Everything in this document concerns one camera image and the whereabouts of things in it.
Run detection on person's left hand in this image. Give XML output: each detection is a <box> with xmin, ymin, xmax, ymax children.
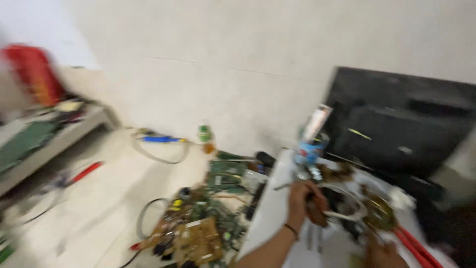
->
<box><xmin>288</xmin><ymin>180</ymin><xmax>330</xmax><ymax>234</ymax></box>

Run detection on person's right hand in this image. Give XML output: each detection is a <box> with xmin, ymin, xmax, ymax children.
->
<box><xmin>366</xmin><ymin>235</ymin><xmax>410</xmax><ymax>268</ymax></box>

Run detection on brown-handled soldering tool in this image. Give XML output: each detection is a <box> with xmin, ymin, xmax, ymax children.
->
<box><xmin>274</xmin><ymin>182</ymin><xmax>330</xmax><ymax>228</ymax></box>

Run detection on blue cup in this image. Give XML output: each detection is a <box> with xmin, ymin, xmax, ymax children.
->
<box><xmin>295</xmin><ymin>131</ymin><xmax>330</xmax><ymax>167</ymax></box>

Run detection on brass-coloured coil part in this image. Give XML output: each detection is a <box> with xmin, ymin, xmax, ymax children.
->
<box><xmin>361</xmin><ymin>185</ymin><xmax>398</xmax><ymax>233</ymax></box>

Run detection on white tube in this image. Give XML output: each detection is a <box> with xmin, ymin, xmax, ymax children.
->
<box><xmin>303</xmin><ymin>103</ymin><xmax>334</xmax><ymax>143</ymax></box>

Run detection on black flat-screen television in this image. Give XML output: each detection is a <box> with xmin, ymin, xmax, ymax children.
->
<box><xmin>322</xmin><ymin>66</ymin><xmax>476</xmax><ymax>194</ymax></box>

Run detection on heap of circuit boards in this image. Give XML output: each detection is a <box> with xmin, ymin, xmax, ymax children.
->
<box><xmin>130</xmin><ymin>150</ymin><xmax>269</xmax><ymax>268</ymax></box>

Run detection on green-label bottle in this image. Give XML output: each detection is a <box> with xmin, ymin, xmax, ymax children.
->
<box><xmin>197</xmin><ymin>120</ymin><xmax>216</xmax><ymax>155</ymax></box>

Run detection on red bag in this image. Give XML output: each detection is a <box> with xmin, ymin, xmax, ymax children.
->
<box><xmin>1</xmin><ymin>44</ymin><xmax>67</xmax><ymax>108</ymax></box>

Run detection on white cable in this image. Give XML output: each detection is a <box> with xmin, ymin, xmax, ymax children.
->
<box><xmin>317</xmin><ymin>182</ymin><xmax>369</xmax><ymax>222</ymax></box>

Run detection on dark wrist bracelet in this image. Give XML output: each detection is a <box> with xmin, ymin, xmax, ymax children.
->
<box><xmin>284</xmin><ymin>223</ymin><xmax>299</xmax><ymax>241</ymax></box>

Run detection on red cables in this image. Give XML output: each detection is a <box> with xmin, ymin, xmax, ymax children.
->
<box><xmin>393</xmin><ymin>226</ymin><xmax>445</xmax><ymax>268</ymax></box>

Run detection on blue-handled soldering iron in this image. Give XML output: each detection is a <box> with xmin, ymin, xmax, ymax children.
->
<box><xmin>140</xmin><ymin>135</ymin><xmax>187</xmax><ymax>144</ymax></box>

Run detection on grey looped cable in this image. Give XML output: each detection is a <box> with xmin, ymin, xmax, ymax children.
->
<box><xmin>135</xmin><ymin>197</ymin><xmax>170</xmax><ymax>241</ymax></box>

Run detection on red-handled tool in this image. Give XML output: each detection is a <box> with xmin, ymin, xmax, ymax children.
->
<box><xmin>65</xmin><ymin>161</ymin><xmax>105</xmax><ymax>187</ymax></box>

